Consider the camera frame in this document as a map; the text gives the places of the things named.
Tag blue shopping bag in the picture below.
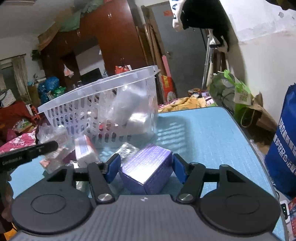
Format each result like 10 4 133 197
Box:
265 85 296 199

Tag white red box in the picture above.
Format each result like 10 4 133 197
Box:
74 135 100 168

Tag green plastic bag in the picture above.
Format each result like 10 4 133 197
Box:
208 70 252 121

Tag white and black hanging garment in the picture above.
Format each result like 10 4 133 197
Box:
169 0 229 53

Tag grey door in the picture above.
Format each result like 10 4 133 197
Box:
151 1 206 97

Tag white plastic laundry basket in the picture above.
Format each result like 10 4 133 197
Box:
38 65 159 148

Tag dark red wooden wardrobe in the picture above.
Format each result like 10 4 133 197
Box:
41 1 148 86

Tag orange white plastic bag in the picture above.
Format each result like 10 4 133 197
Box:
64 65 74 78

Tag purple box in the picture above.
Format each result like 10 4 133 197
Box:
119 144 173 195

